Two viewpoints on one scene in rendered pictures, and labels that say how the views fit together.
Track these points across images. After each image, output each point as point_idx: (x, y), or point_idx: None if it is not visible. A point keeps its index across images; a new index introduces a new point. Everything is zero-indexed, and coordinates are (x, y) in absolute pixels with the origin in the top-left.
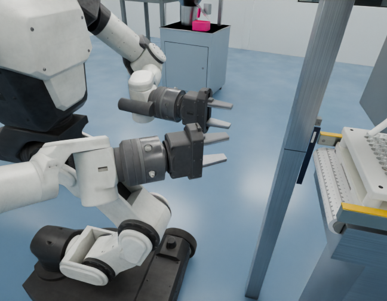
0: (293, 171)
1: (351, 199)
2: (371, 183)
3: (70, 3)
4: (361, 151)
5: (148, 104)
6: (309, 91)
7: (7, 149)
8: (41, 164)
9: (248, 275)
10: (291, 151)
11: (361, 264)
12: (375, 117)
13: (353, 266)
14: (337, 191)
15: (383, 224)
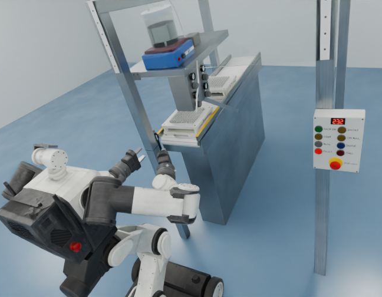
0: None
1: (191, 137)
2: (193, 126)
3: (68, 165)
4: (177, 125)
5: (121, 176)
6: (145, 124)
7: (93, 276)
8: (174, 183)
9: (178, 228)
10: (155, 149)
11: (208, 148)
12: (188, 109)
13: (203, 157)
14: (186, 139)
15: (203, 132)
